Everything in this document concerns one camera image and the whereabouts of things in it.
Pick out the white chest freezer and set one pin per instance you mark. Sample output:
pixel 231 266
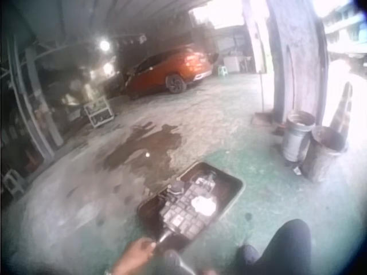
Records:
pixel 232 63

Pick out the person's left fingers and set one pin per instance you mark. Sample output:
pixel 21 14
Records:
pixel 147 245

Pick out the orange car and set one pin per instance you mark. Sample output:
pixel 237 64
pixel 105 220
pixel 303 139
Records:
pixel 172 68

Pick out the green plastic stool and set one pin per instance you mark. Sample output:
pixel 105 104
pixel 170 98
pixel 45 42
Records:
pixel 222 70

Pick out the white rag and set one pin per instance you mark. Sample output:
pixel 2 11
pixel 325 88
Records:
pixel 203 204

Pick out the black round cap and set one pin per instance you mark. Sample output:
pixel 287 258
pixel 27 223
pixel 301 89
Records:
pixel 177 189

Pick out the grey metal valve body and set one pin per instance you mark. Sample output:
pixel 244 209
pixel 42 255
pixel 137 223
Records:
pixel 186 212

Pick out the dark rectangular metal tray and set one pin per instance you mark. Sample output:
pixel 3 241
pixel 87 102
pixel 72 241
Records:
pixel 226 183

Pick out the tall grey metal bin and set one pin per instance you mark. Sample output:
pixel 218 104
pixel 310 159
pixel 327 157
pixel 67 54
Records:
pixel 295 137

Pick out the white shelf cart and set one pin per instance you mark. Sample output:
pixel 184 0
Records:
pixel 99 111

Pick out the rusty metal bin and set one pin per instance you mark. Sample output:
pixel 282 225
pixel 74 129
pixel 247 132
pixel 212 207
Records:
pixel 324 154

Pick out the white plastic stool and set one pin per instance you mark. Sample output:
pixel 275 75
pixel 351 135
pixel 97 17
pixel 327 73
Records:
pixel 13 183

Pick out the person's left hand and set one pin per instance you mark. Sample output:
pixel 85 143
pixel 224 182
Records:
pixel 133 256

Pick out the cluttered shop shelf rack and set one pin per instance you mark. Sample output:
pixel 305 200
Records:
pixel 25 109

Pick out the concrete pillar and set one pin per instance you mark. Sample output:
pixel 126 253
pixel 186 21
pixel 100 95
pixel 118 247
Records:
pixel 298 57

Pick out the round ceiling lamp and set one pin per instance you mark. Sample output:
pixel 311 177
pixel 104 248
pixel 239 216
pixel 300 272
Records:
pixel 104 45

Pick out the small white scrap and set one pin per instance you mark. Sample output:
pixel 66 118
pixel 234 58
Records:
pixel 296 171

